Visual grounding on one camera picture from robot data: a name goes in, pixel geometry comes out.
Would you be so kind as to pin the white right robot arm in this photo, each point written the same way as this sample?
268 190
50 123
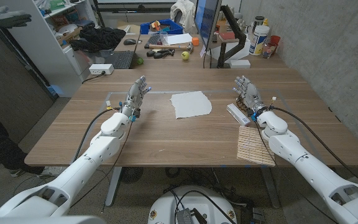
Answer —
309 168

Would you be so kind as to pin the white shelf unit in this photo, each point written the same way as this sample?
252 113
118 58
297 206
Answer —
36 46

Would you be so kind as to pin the red cup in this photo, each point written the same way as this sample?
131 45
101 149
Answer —
275 40

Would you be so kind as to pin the small white box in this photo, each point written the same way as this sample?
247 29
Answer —
239 63

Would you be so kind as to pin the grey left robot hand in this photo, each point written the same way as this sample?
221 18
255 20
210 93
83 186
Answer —
134 99

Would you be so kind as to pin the black round fan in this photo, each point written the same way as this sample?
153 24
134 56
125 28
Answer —
131 175

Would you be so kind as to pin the black hand tool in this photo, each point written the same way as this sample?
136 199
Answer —
162 54

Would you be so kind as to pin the dark lid bottle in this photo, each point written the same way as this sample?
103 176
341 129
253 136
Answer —
258 21

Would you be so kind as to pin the black keyboard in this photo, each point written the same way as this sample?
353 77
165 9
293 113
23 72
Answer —
152 40

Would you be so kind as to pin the clear plastic cup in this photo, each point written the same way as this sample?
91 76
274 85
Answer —
163 38

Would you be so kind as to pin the computer monitor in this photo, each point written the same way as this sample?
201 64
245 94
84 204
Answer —
207 18

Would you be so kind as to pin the white barcode box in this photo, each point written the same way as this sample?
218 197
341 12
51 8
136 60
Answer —
238 114

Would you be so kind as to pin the white paper towel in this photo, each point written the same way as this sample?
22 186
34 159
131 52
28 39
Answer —
191 104

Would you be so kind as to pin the white power strip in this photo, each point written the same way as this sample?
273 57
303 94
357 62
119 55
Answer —
101 69

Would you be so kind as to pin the white sneaker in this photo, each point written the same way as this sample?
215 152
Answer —
51 171

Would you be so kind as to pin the black laptop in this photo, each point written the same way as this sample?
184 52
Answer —
123 59

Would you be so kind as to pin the cardboard box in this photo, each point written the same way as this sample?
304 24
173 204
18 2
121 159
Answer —
70 36

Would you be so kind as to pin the person's white-backed gloved hand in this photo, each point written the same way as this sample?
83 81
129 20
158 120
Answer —
5 17

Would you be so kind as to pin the orange cube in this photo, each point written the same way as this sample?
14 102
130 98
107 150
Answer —
195 41

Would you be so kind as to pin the white wipes canister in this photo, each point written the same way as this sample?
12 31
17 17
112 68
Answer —
258 40

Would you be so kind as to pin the small green ball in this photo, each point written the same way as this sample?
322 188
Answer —
140 61

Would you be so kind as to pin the brown pinecone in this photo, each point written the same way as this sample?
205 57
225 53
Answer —
240 106

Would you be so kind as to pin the blue plastic bin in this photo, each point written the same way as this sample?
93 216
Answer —
174 29

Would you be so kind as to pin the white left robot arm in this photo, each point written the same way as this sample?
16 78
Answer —
82 168

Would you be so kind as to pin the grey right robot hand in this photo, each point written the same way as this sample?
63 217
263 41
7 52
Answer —
250 95

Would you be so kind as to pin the white jacket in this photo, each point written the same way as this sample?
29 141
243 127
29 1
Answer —
183 12

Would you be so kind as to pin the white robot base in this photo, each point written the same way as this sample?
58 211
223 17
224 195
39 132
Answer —
166 205

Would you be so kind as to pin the yellow-green tennis ball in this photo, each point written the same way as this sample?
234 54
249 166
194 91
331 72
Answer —
185 55

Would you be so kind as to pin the glass jar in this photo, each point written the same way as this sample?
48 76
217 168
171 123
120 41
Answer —
268 49

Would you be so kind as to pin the grey table leg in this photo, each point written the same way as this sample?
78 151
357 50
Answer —
113 186
270 186

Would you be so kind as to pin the bamboo slat mat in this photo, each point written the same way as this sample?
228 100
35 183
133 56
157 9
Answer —
250 146

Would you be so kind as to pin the white paper sheet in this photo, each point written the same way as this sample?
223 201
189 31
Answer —
180 39

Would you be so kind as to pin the black cloth pile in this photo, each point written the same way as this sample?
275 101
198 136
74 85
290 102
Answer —
99 39

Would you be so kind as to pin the black computer mouse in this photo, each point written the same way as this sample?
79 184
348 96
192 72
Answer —
130 41

